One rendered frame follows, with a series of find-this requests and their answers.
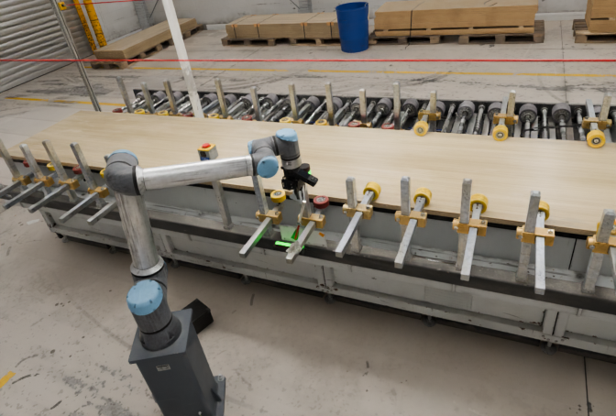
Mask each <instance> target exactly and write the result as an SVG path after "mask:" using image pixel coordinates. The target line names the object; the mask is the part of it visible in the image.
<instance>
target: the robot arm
mask: <svg viewBox="0 0 616 416"><path fill-rule="evenodd" d="M247 147H248V153H249V154H248V155H246V156H238V157H231V158H224V159H210V160H203V161H196V162H189V163H182V164H175V165H168V166H160V167H154V168H146V169H142V168H140V167H139V165H138V158H137V156H136V155H135V154H134V153H133V152H131V151H129V150H126V149H119V150H116V151H114V152H113V153H111V154H110V156H109V157H108V159H107V163H106V167H105V170H104V182H105V184H106V186H107V187H108V188H109V189H111V190H112V191H113V192H114V194H115V199H116V203H117V207H118V210H119V213H120V217H121V220H122V224H123V227H124V230H125V234H126V240H127V243H128V246H129V250H130V254H131V257H132V260H133V262H132V264H131V266H130V271H131V274H132V278H133V281H134V286H133V287H132V288H131V289H130V290H129V292H128V293H127V296H126V302H127V306H128V309H129V310H130V311H131V313H132V315H133V317H134V319H135V321H136V323H137V326H138V328H139V341H140V343H141V344H142V346H143V347H144V348H145V349H147V350H149V351H159V350H162V349H164V348H167V347H168V346H170V345H172V344H173V343H174V342H175V341H176V340H177V339H178V338H179V336H180V334H181V332H182V324H181V322H180V320H179V319H178V318H177V317H176V316H175V315H173V314H172V313H171V310H170V307H169V305H168V302H167V288H168V268H167V265H166V263H165V261H164V260H163V258H162V257H161V256H159V255H158V253H157V249H156V245H155V241H154V237H153V234H152V229H151V225H150V221H149V214H148V210H147V206H146V203H145V199H144V192H145V191H149V190H156V189H162V188H169V187H176V186H182V185H189V184H195V183H202V182H208V181H221V180H228V179H234V178H241V177H247V176H258V175H259V176H260V177H262V178H265V179H268V178H271V177H273V176H275V175H276V173H277V172H278V170H279V162H278V160H277V158H276V156H280V159H281V165H282V166H281V167H280V168H281V169H282V170H283V173H284V176H283V177H282V179H281V184H282V189H283V190H287V191H290V190H293V191H292V194H291V195H290V198H291V199H293V200H295V201H298V203H299V204H303V201H304V195H305V183H307V184H309V185H311V186H312V187H314V186H315V184H316V183H317V182H318V178H316V177H315V176H313V175H312V174H310V173H308V172H306V171H304V170H302V169H300V167H301V165H302V158H301V153H300V148H299V142H298V137H297V133H296V131H295V130H293V129H291V128H283V129H280V130H278V131H277V132H276V135H275V136H270V137H263V138H260V139H253V140H251V141H248V143H247ZM283 178H284V179H283ZM283 185H284V187H283Z"/></svg>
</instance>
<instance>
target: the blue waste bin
mask: <svg viewBox="0 0 616 416"><path fill-rule="evenodd" d="M335 10H336V16H337V23H338V29H339V36H340V42H341V49H342V51H343V52H346V53H356V52H361V51H364V50H366V49H368V48H369V10H370V8H369V3H367V2H352V3H346V4H342V5H338V6H336V7H335Z"/></svg>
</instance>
